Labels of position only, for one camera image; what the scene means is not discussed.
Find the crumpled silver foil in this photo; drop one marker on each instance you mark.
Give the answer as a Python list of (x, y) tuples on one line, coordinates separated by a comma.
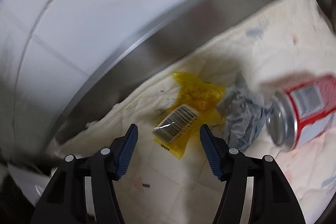
[(241, 115)]

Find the red soda can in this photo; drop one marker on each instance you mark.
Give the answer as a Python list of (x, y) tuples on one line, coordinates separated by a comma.
[(309, 103)]

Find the yellow plastic wrapper with barcode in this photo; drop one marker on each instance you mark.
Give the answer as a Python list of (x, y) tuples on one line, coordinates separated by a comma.
[(191, 92)]

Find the clear plastic bag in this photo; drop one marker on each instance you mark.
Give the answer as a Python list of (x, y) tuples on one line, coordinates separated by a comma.
[(23, 180)]

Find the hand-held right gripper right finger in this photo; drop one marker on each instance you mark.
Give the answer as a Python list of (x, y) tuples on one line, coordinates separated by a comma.
[(211, 153)]

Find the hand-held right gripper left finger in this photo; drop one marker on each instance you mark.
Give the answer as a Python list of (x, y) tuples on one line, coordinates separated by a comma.
[(128, 149)]

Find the cream quilted mat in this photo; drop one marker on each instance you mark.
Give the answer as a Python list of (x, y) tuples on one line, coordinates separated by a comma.
[(275, 43)]

